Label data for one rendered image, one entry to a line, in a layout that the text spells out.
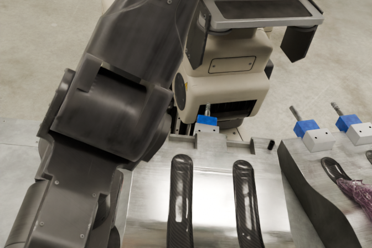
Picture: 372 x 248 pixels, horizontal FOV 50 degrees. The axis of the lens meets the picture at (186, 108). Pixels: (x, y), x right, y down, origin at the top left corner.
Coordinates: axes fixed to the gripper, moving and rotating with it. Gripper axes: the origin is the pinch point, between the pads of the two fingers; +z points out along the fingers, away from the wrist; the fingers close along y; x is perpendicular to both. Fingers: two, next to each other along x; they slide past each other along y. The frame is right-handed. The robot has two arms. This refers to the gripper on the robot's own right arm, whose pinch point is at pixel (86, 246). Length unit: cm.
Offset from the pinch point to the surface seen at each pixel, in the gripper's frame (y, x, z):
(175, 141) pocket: -28.0, 10.2, 12.6
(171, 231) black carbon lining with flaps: -8.0, 10.6, 9.8
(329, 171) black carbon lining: -26, 41, 14
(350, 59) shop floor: -196, 129, 108
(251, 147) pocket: -27.9, 24.8, 11.6
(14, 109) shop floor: -111, -65, 103
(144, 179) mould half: -16.8, 5.4, 9.8
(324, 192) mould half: -19.5, 37.4, 11.6
